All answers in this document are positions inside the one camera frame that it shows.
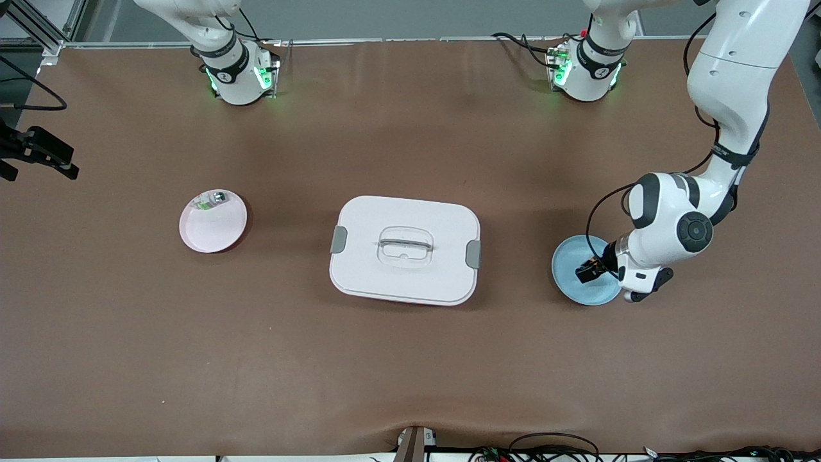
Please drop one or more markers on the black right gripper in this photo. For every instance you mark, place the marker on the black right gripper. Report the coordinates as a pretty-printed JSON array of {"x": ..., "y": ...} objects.
[{"x": 27, "y": 145}]

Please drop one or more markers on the orange capped black switch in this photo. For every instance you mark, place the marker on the orange capped black switch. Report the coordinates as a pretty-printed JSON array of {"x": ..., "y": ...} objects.
[{"x": 598, "y": 262}]

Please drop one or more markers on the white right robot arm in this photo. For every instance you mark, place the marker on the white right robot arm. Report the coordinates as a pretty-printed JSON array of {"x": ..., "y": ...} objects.
[{"x": 234, "y": 77}]

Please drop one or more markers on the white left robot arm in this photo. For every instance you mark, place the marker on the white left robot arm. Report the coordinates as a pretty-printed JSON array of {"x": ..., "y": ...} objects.
[{"x": 731, "y": 64}]

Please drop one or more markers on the light blue round plate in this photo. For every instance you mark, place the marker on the light blue round plate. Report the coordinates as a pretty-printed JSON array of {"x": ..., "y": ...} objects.
[{"x": 567, "y": 269}]

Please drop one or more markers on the grey box latch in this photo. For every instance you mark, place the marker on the grey box latch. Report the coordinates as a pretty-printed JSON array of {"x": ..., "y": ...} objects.
[
  {"x": 473, "y": 254},
  {"x": 338, "y": 239}
]

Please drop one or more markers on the white lidded storage box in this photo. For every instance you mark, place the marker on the white lidded storage box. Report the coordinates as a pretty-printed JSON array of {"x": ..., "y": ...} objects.
[{"x": 397, "y": 282}]

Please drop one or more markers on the pink round plate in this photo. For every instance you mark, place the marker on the pink round plate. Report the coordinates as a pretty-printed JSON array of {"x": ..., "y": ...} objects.
[{"x": 211, "y": 231}]

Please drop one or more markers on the brown table mat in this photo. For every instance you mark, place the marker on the brown table mat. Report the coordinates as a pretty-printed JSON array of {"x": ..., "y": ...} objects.
[{"x": 410, "y": 359}]

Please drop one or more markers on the aluminium frame profile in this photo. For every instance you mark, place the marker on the aluminium frame profile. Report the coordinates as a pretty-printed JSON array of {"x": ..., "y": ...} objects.
[{"x": 76, "y": 19}]

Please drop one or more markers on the small clear green switch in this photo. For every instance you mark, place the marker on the small clear green switch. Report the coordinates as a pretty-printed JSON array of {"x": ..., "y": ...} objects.
[{"x": 210, "y": 201}]

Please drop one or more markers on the grey metal camera bracket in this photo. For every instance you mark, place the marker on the grey metal camera bracket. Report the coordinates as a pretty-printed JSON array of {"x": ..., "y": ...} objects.
[{"x": 414, "y": 446}]

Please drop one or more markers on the silver table edge rail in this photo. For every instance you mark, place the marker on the silver table edge rail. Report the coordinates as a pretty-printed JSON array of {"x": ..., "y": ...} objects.
[{"x": 417, "y": 41}]

